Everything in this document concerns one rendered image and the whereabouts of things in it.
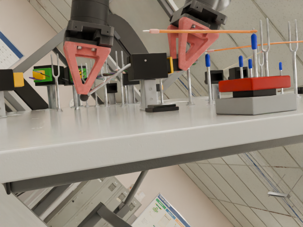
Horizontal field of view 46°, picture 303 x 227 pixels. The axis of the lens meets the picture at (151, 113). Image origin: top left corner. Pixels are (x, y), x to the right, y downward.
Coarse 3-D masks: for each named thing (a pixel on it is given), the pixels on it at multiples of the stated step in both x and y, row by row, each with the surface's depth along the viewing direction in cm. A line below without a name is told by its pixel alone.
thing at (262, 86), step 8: (224, 80) 36; (232, 80) 35; (240, 80) 34; (248, 80) 33; (256, 80) 33; (264, 80) 33; (272, 80) 34; (280, 80) 34; (288, 80) 34; (224, 88) 36; (232, 88) 35; (240, 88) 34; (248, 88) 33; (256, 88) 33; (264, 88) 33; (272, 88) 34; (240, 96) 35; (248, 96) 34; (256, 96) 34
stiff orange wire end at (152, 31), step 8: (152, 32) 44; (160, 32) 44; (168, 32) 45; (176, 32) 45; (184, 32) 46; (192, 32) 46; (200, 32) 46; (208, 32) 47; (216, 32) 48; (224, 32) 48; (232, 32) 49; (240, 32) 49; (248, 32) 50
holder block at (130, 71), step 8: (128, 56) 58; (136, 56) 56; (144, 56) 56; (152, 56) 57; (160, 56) 57; (136, 64) 56; (144, 64) 56; (152, 64) 57; (160, 64) 57; (128, 72) 59; (136, 72) 56; (144, 72) 56; (152, 72) 57; (160, 72) 57; (136, 80) 59
